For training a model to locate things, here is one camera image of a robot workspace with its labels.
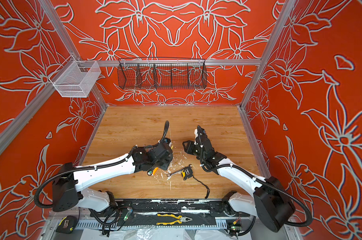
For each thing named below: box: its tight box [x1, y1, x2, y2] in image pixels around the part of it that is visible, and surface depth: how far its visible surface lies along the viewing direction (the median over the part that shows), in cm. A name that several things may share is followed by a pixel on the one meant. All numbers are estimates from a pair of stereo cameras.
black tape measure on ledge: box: [55, 215, 78, 234], surface depth 69 cm
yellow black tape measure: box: [181, 166, 193, 181], surface depth 84 cm
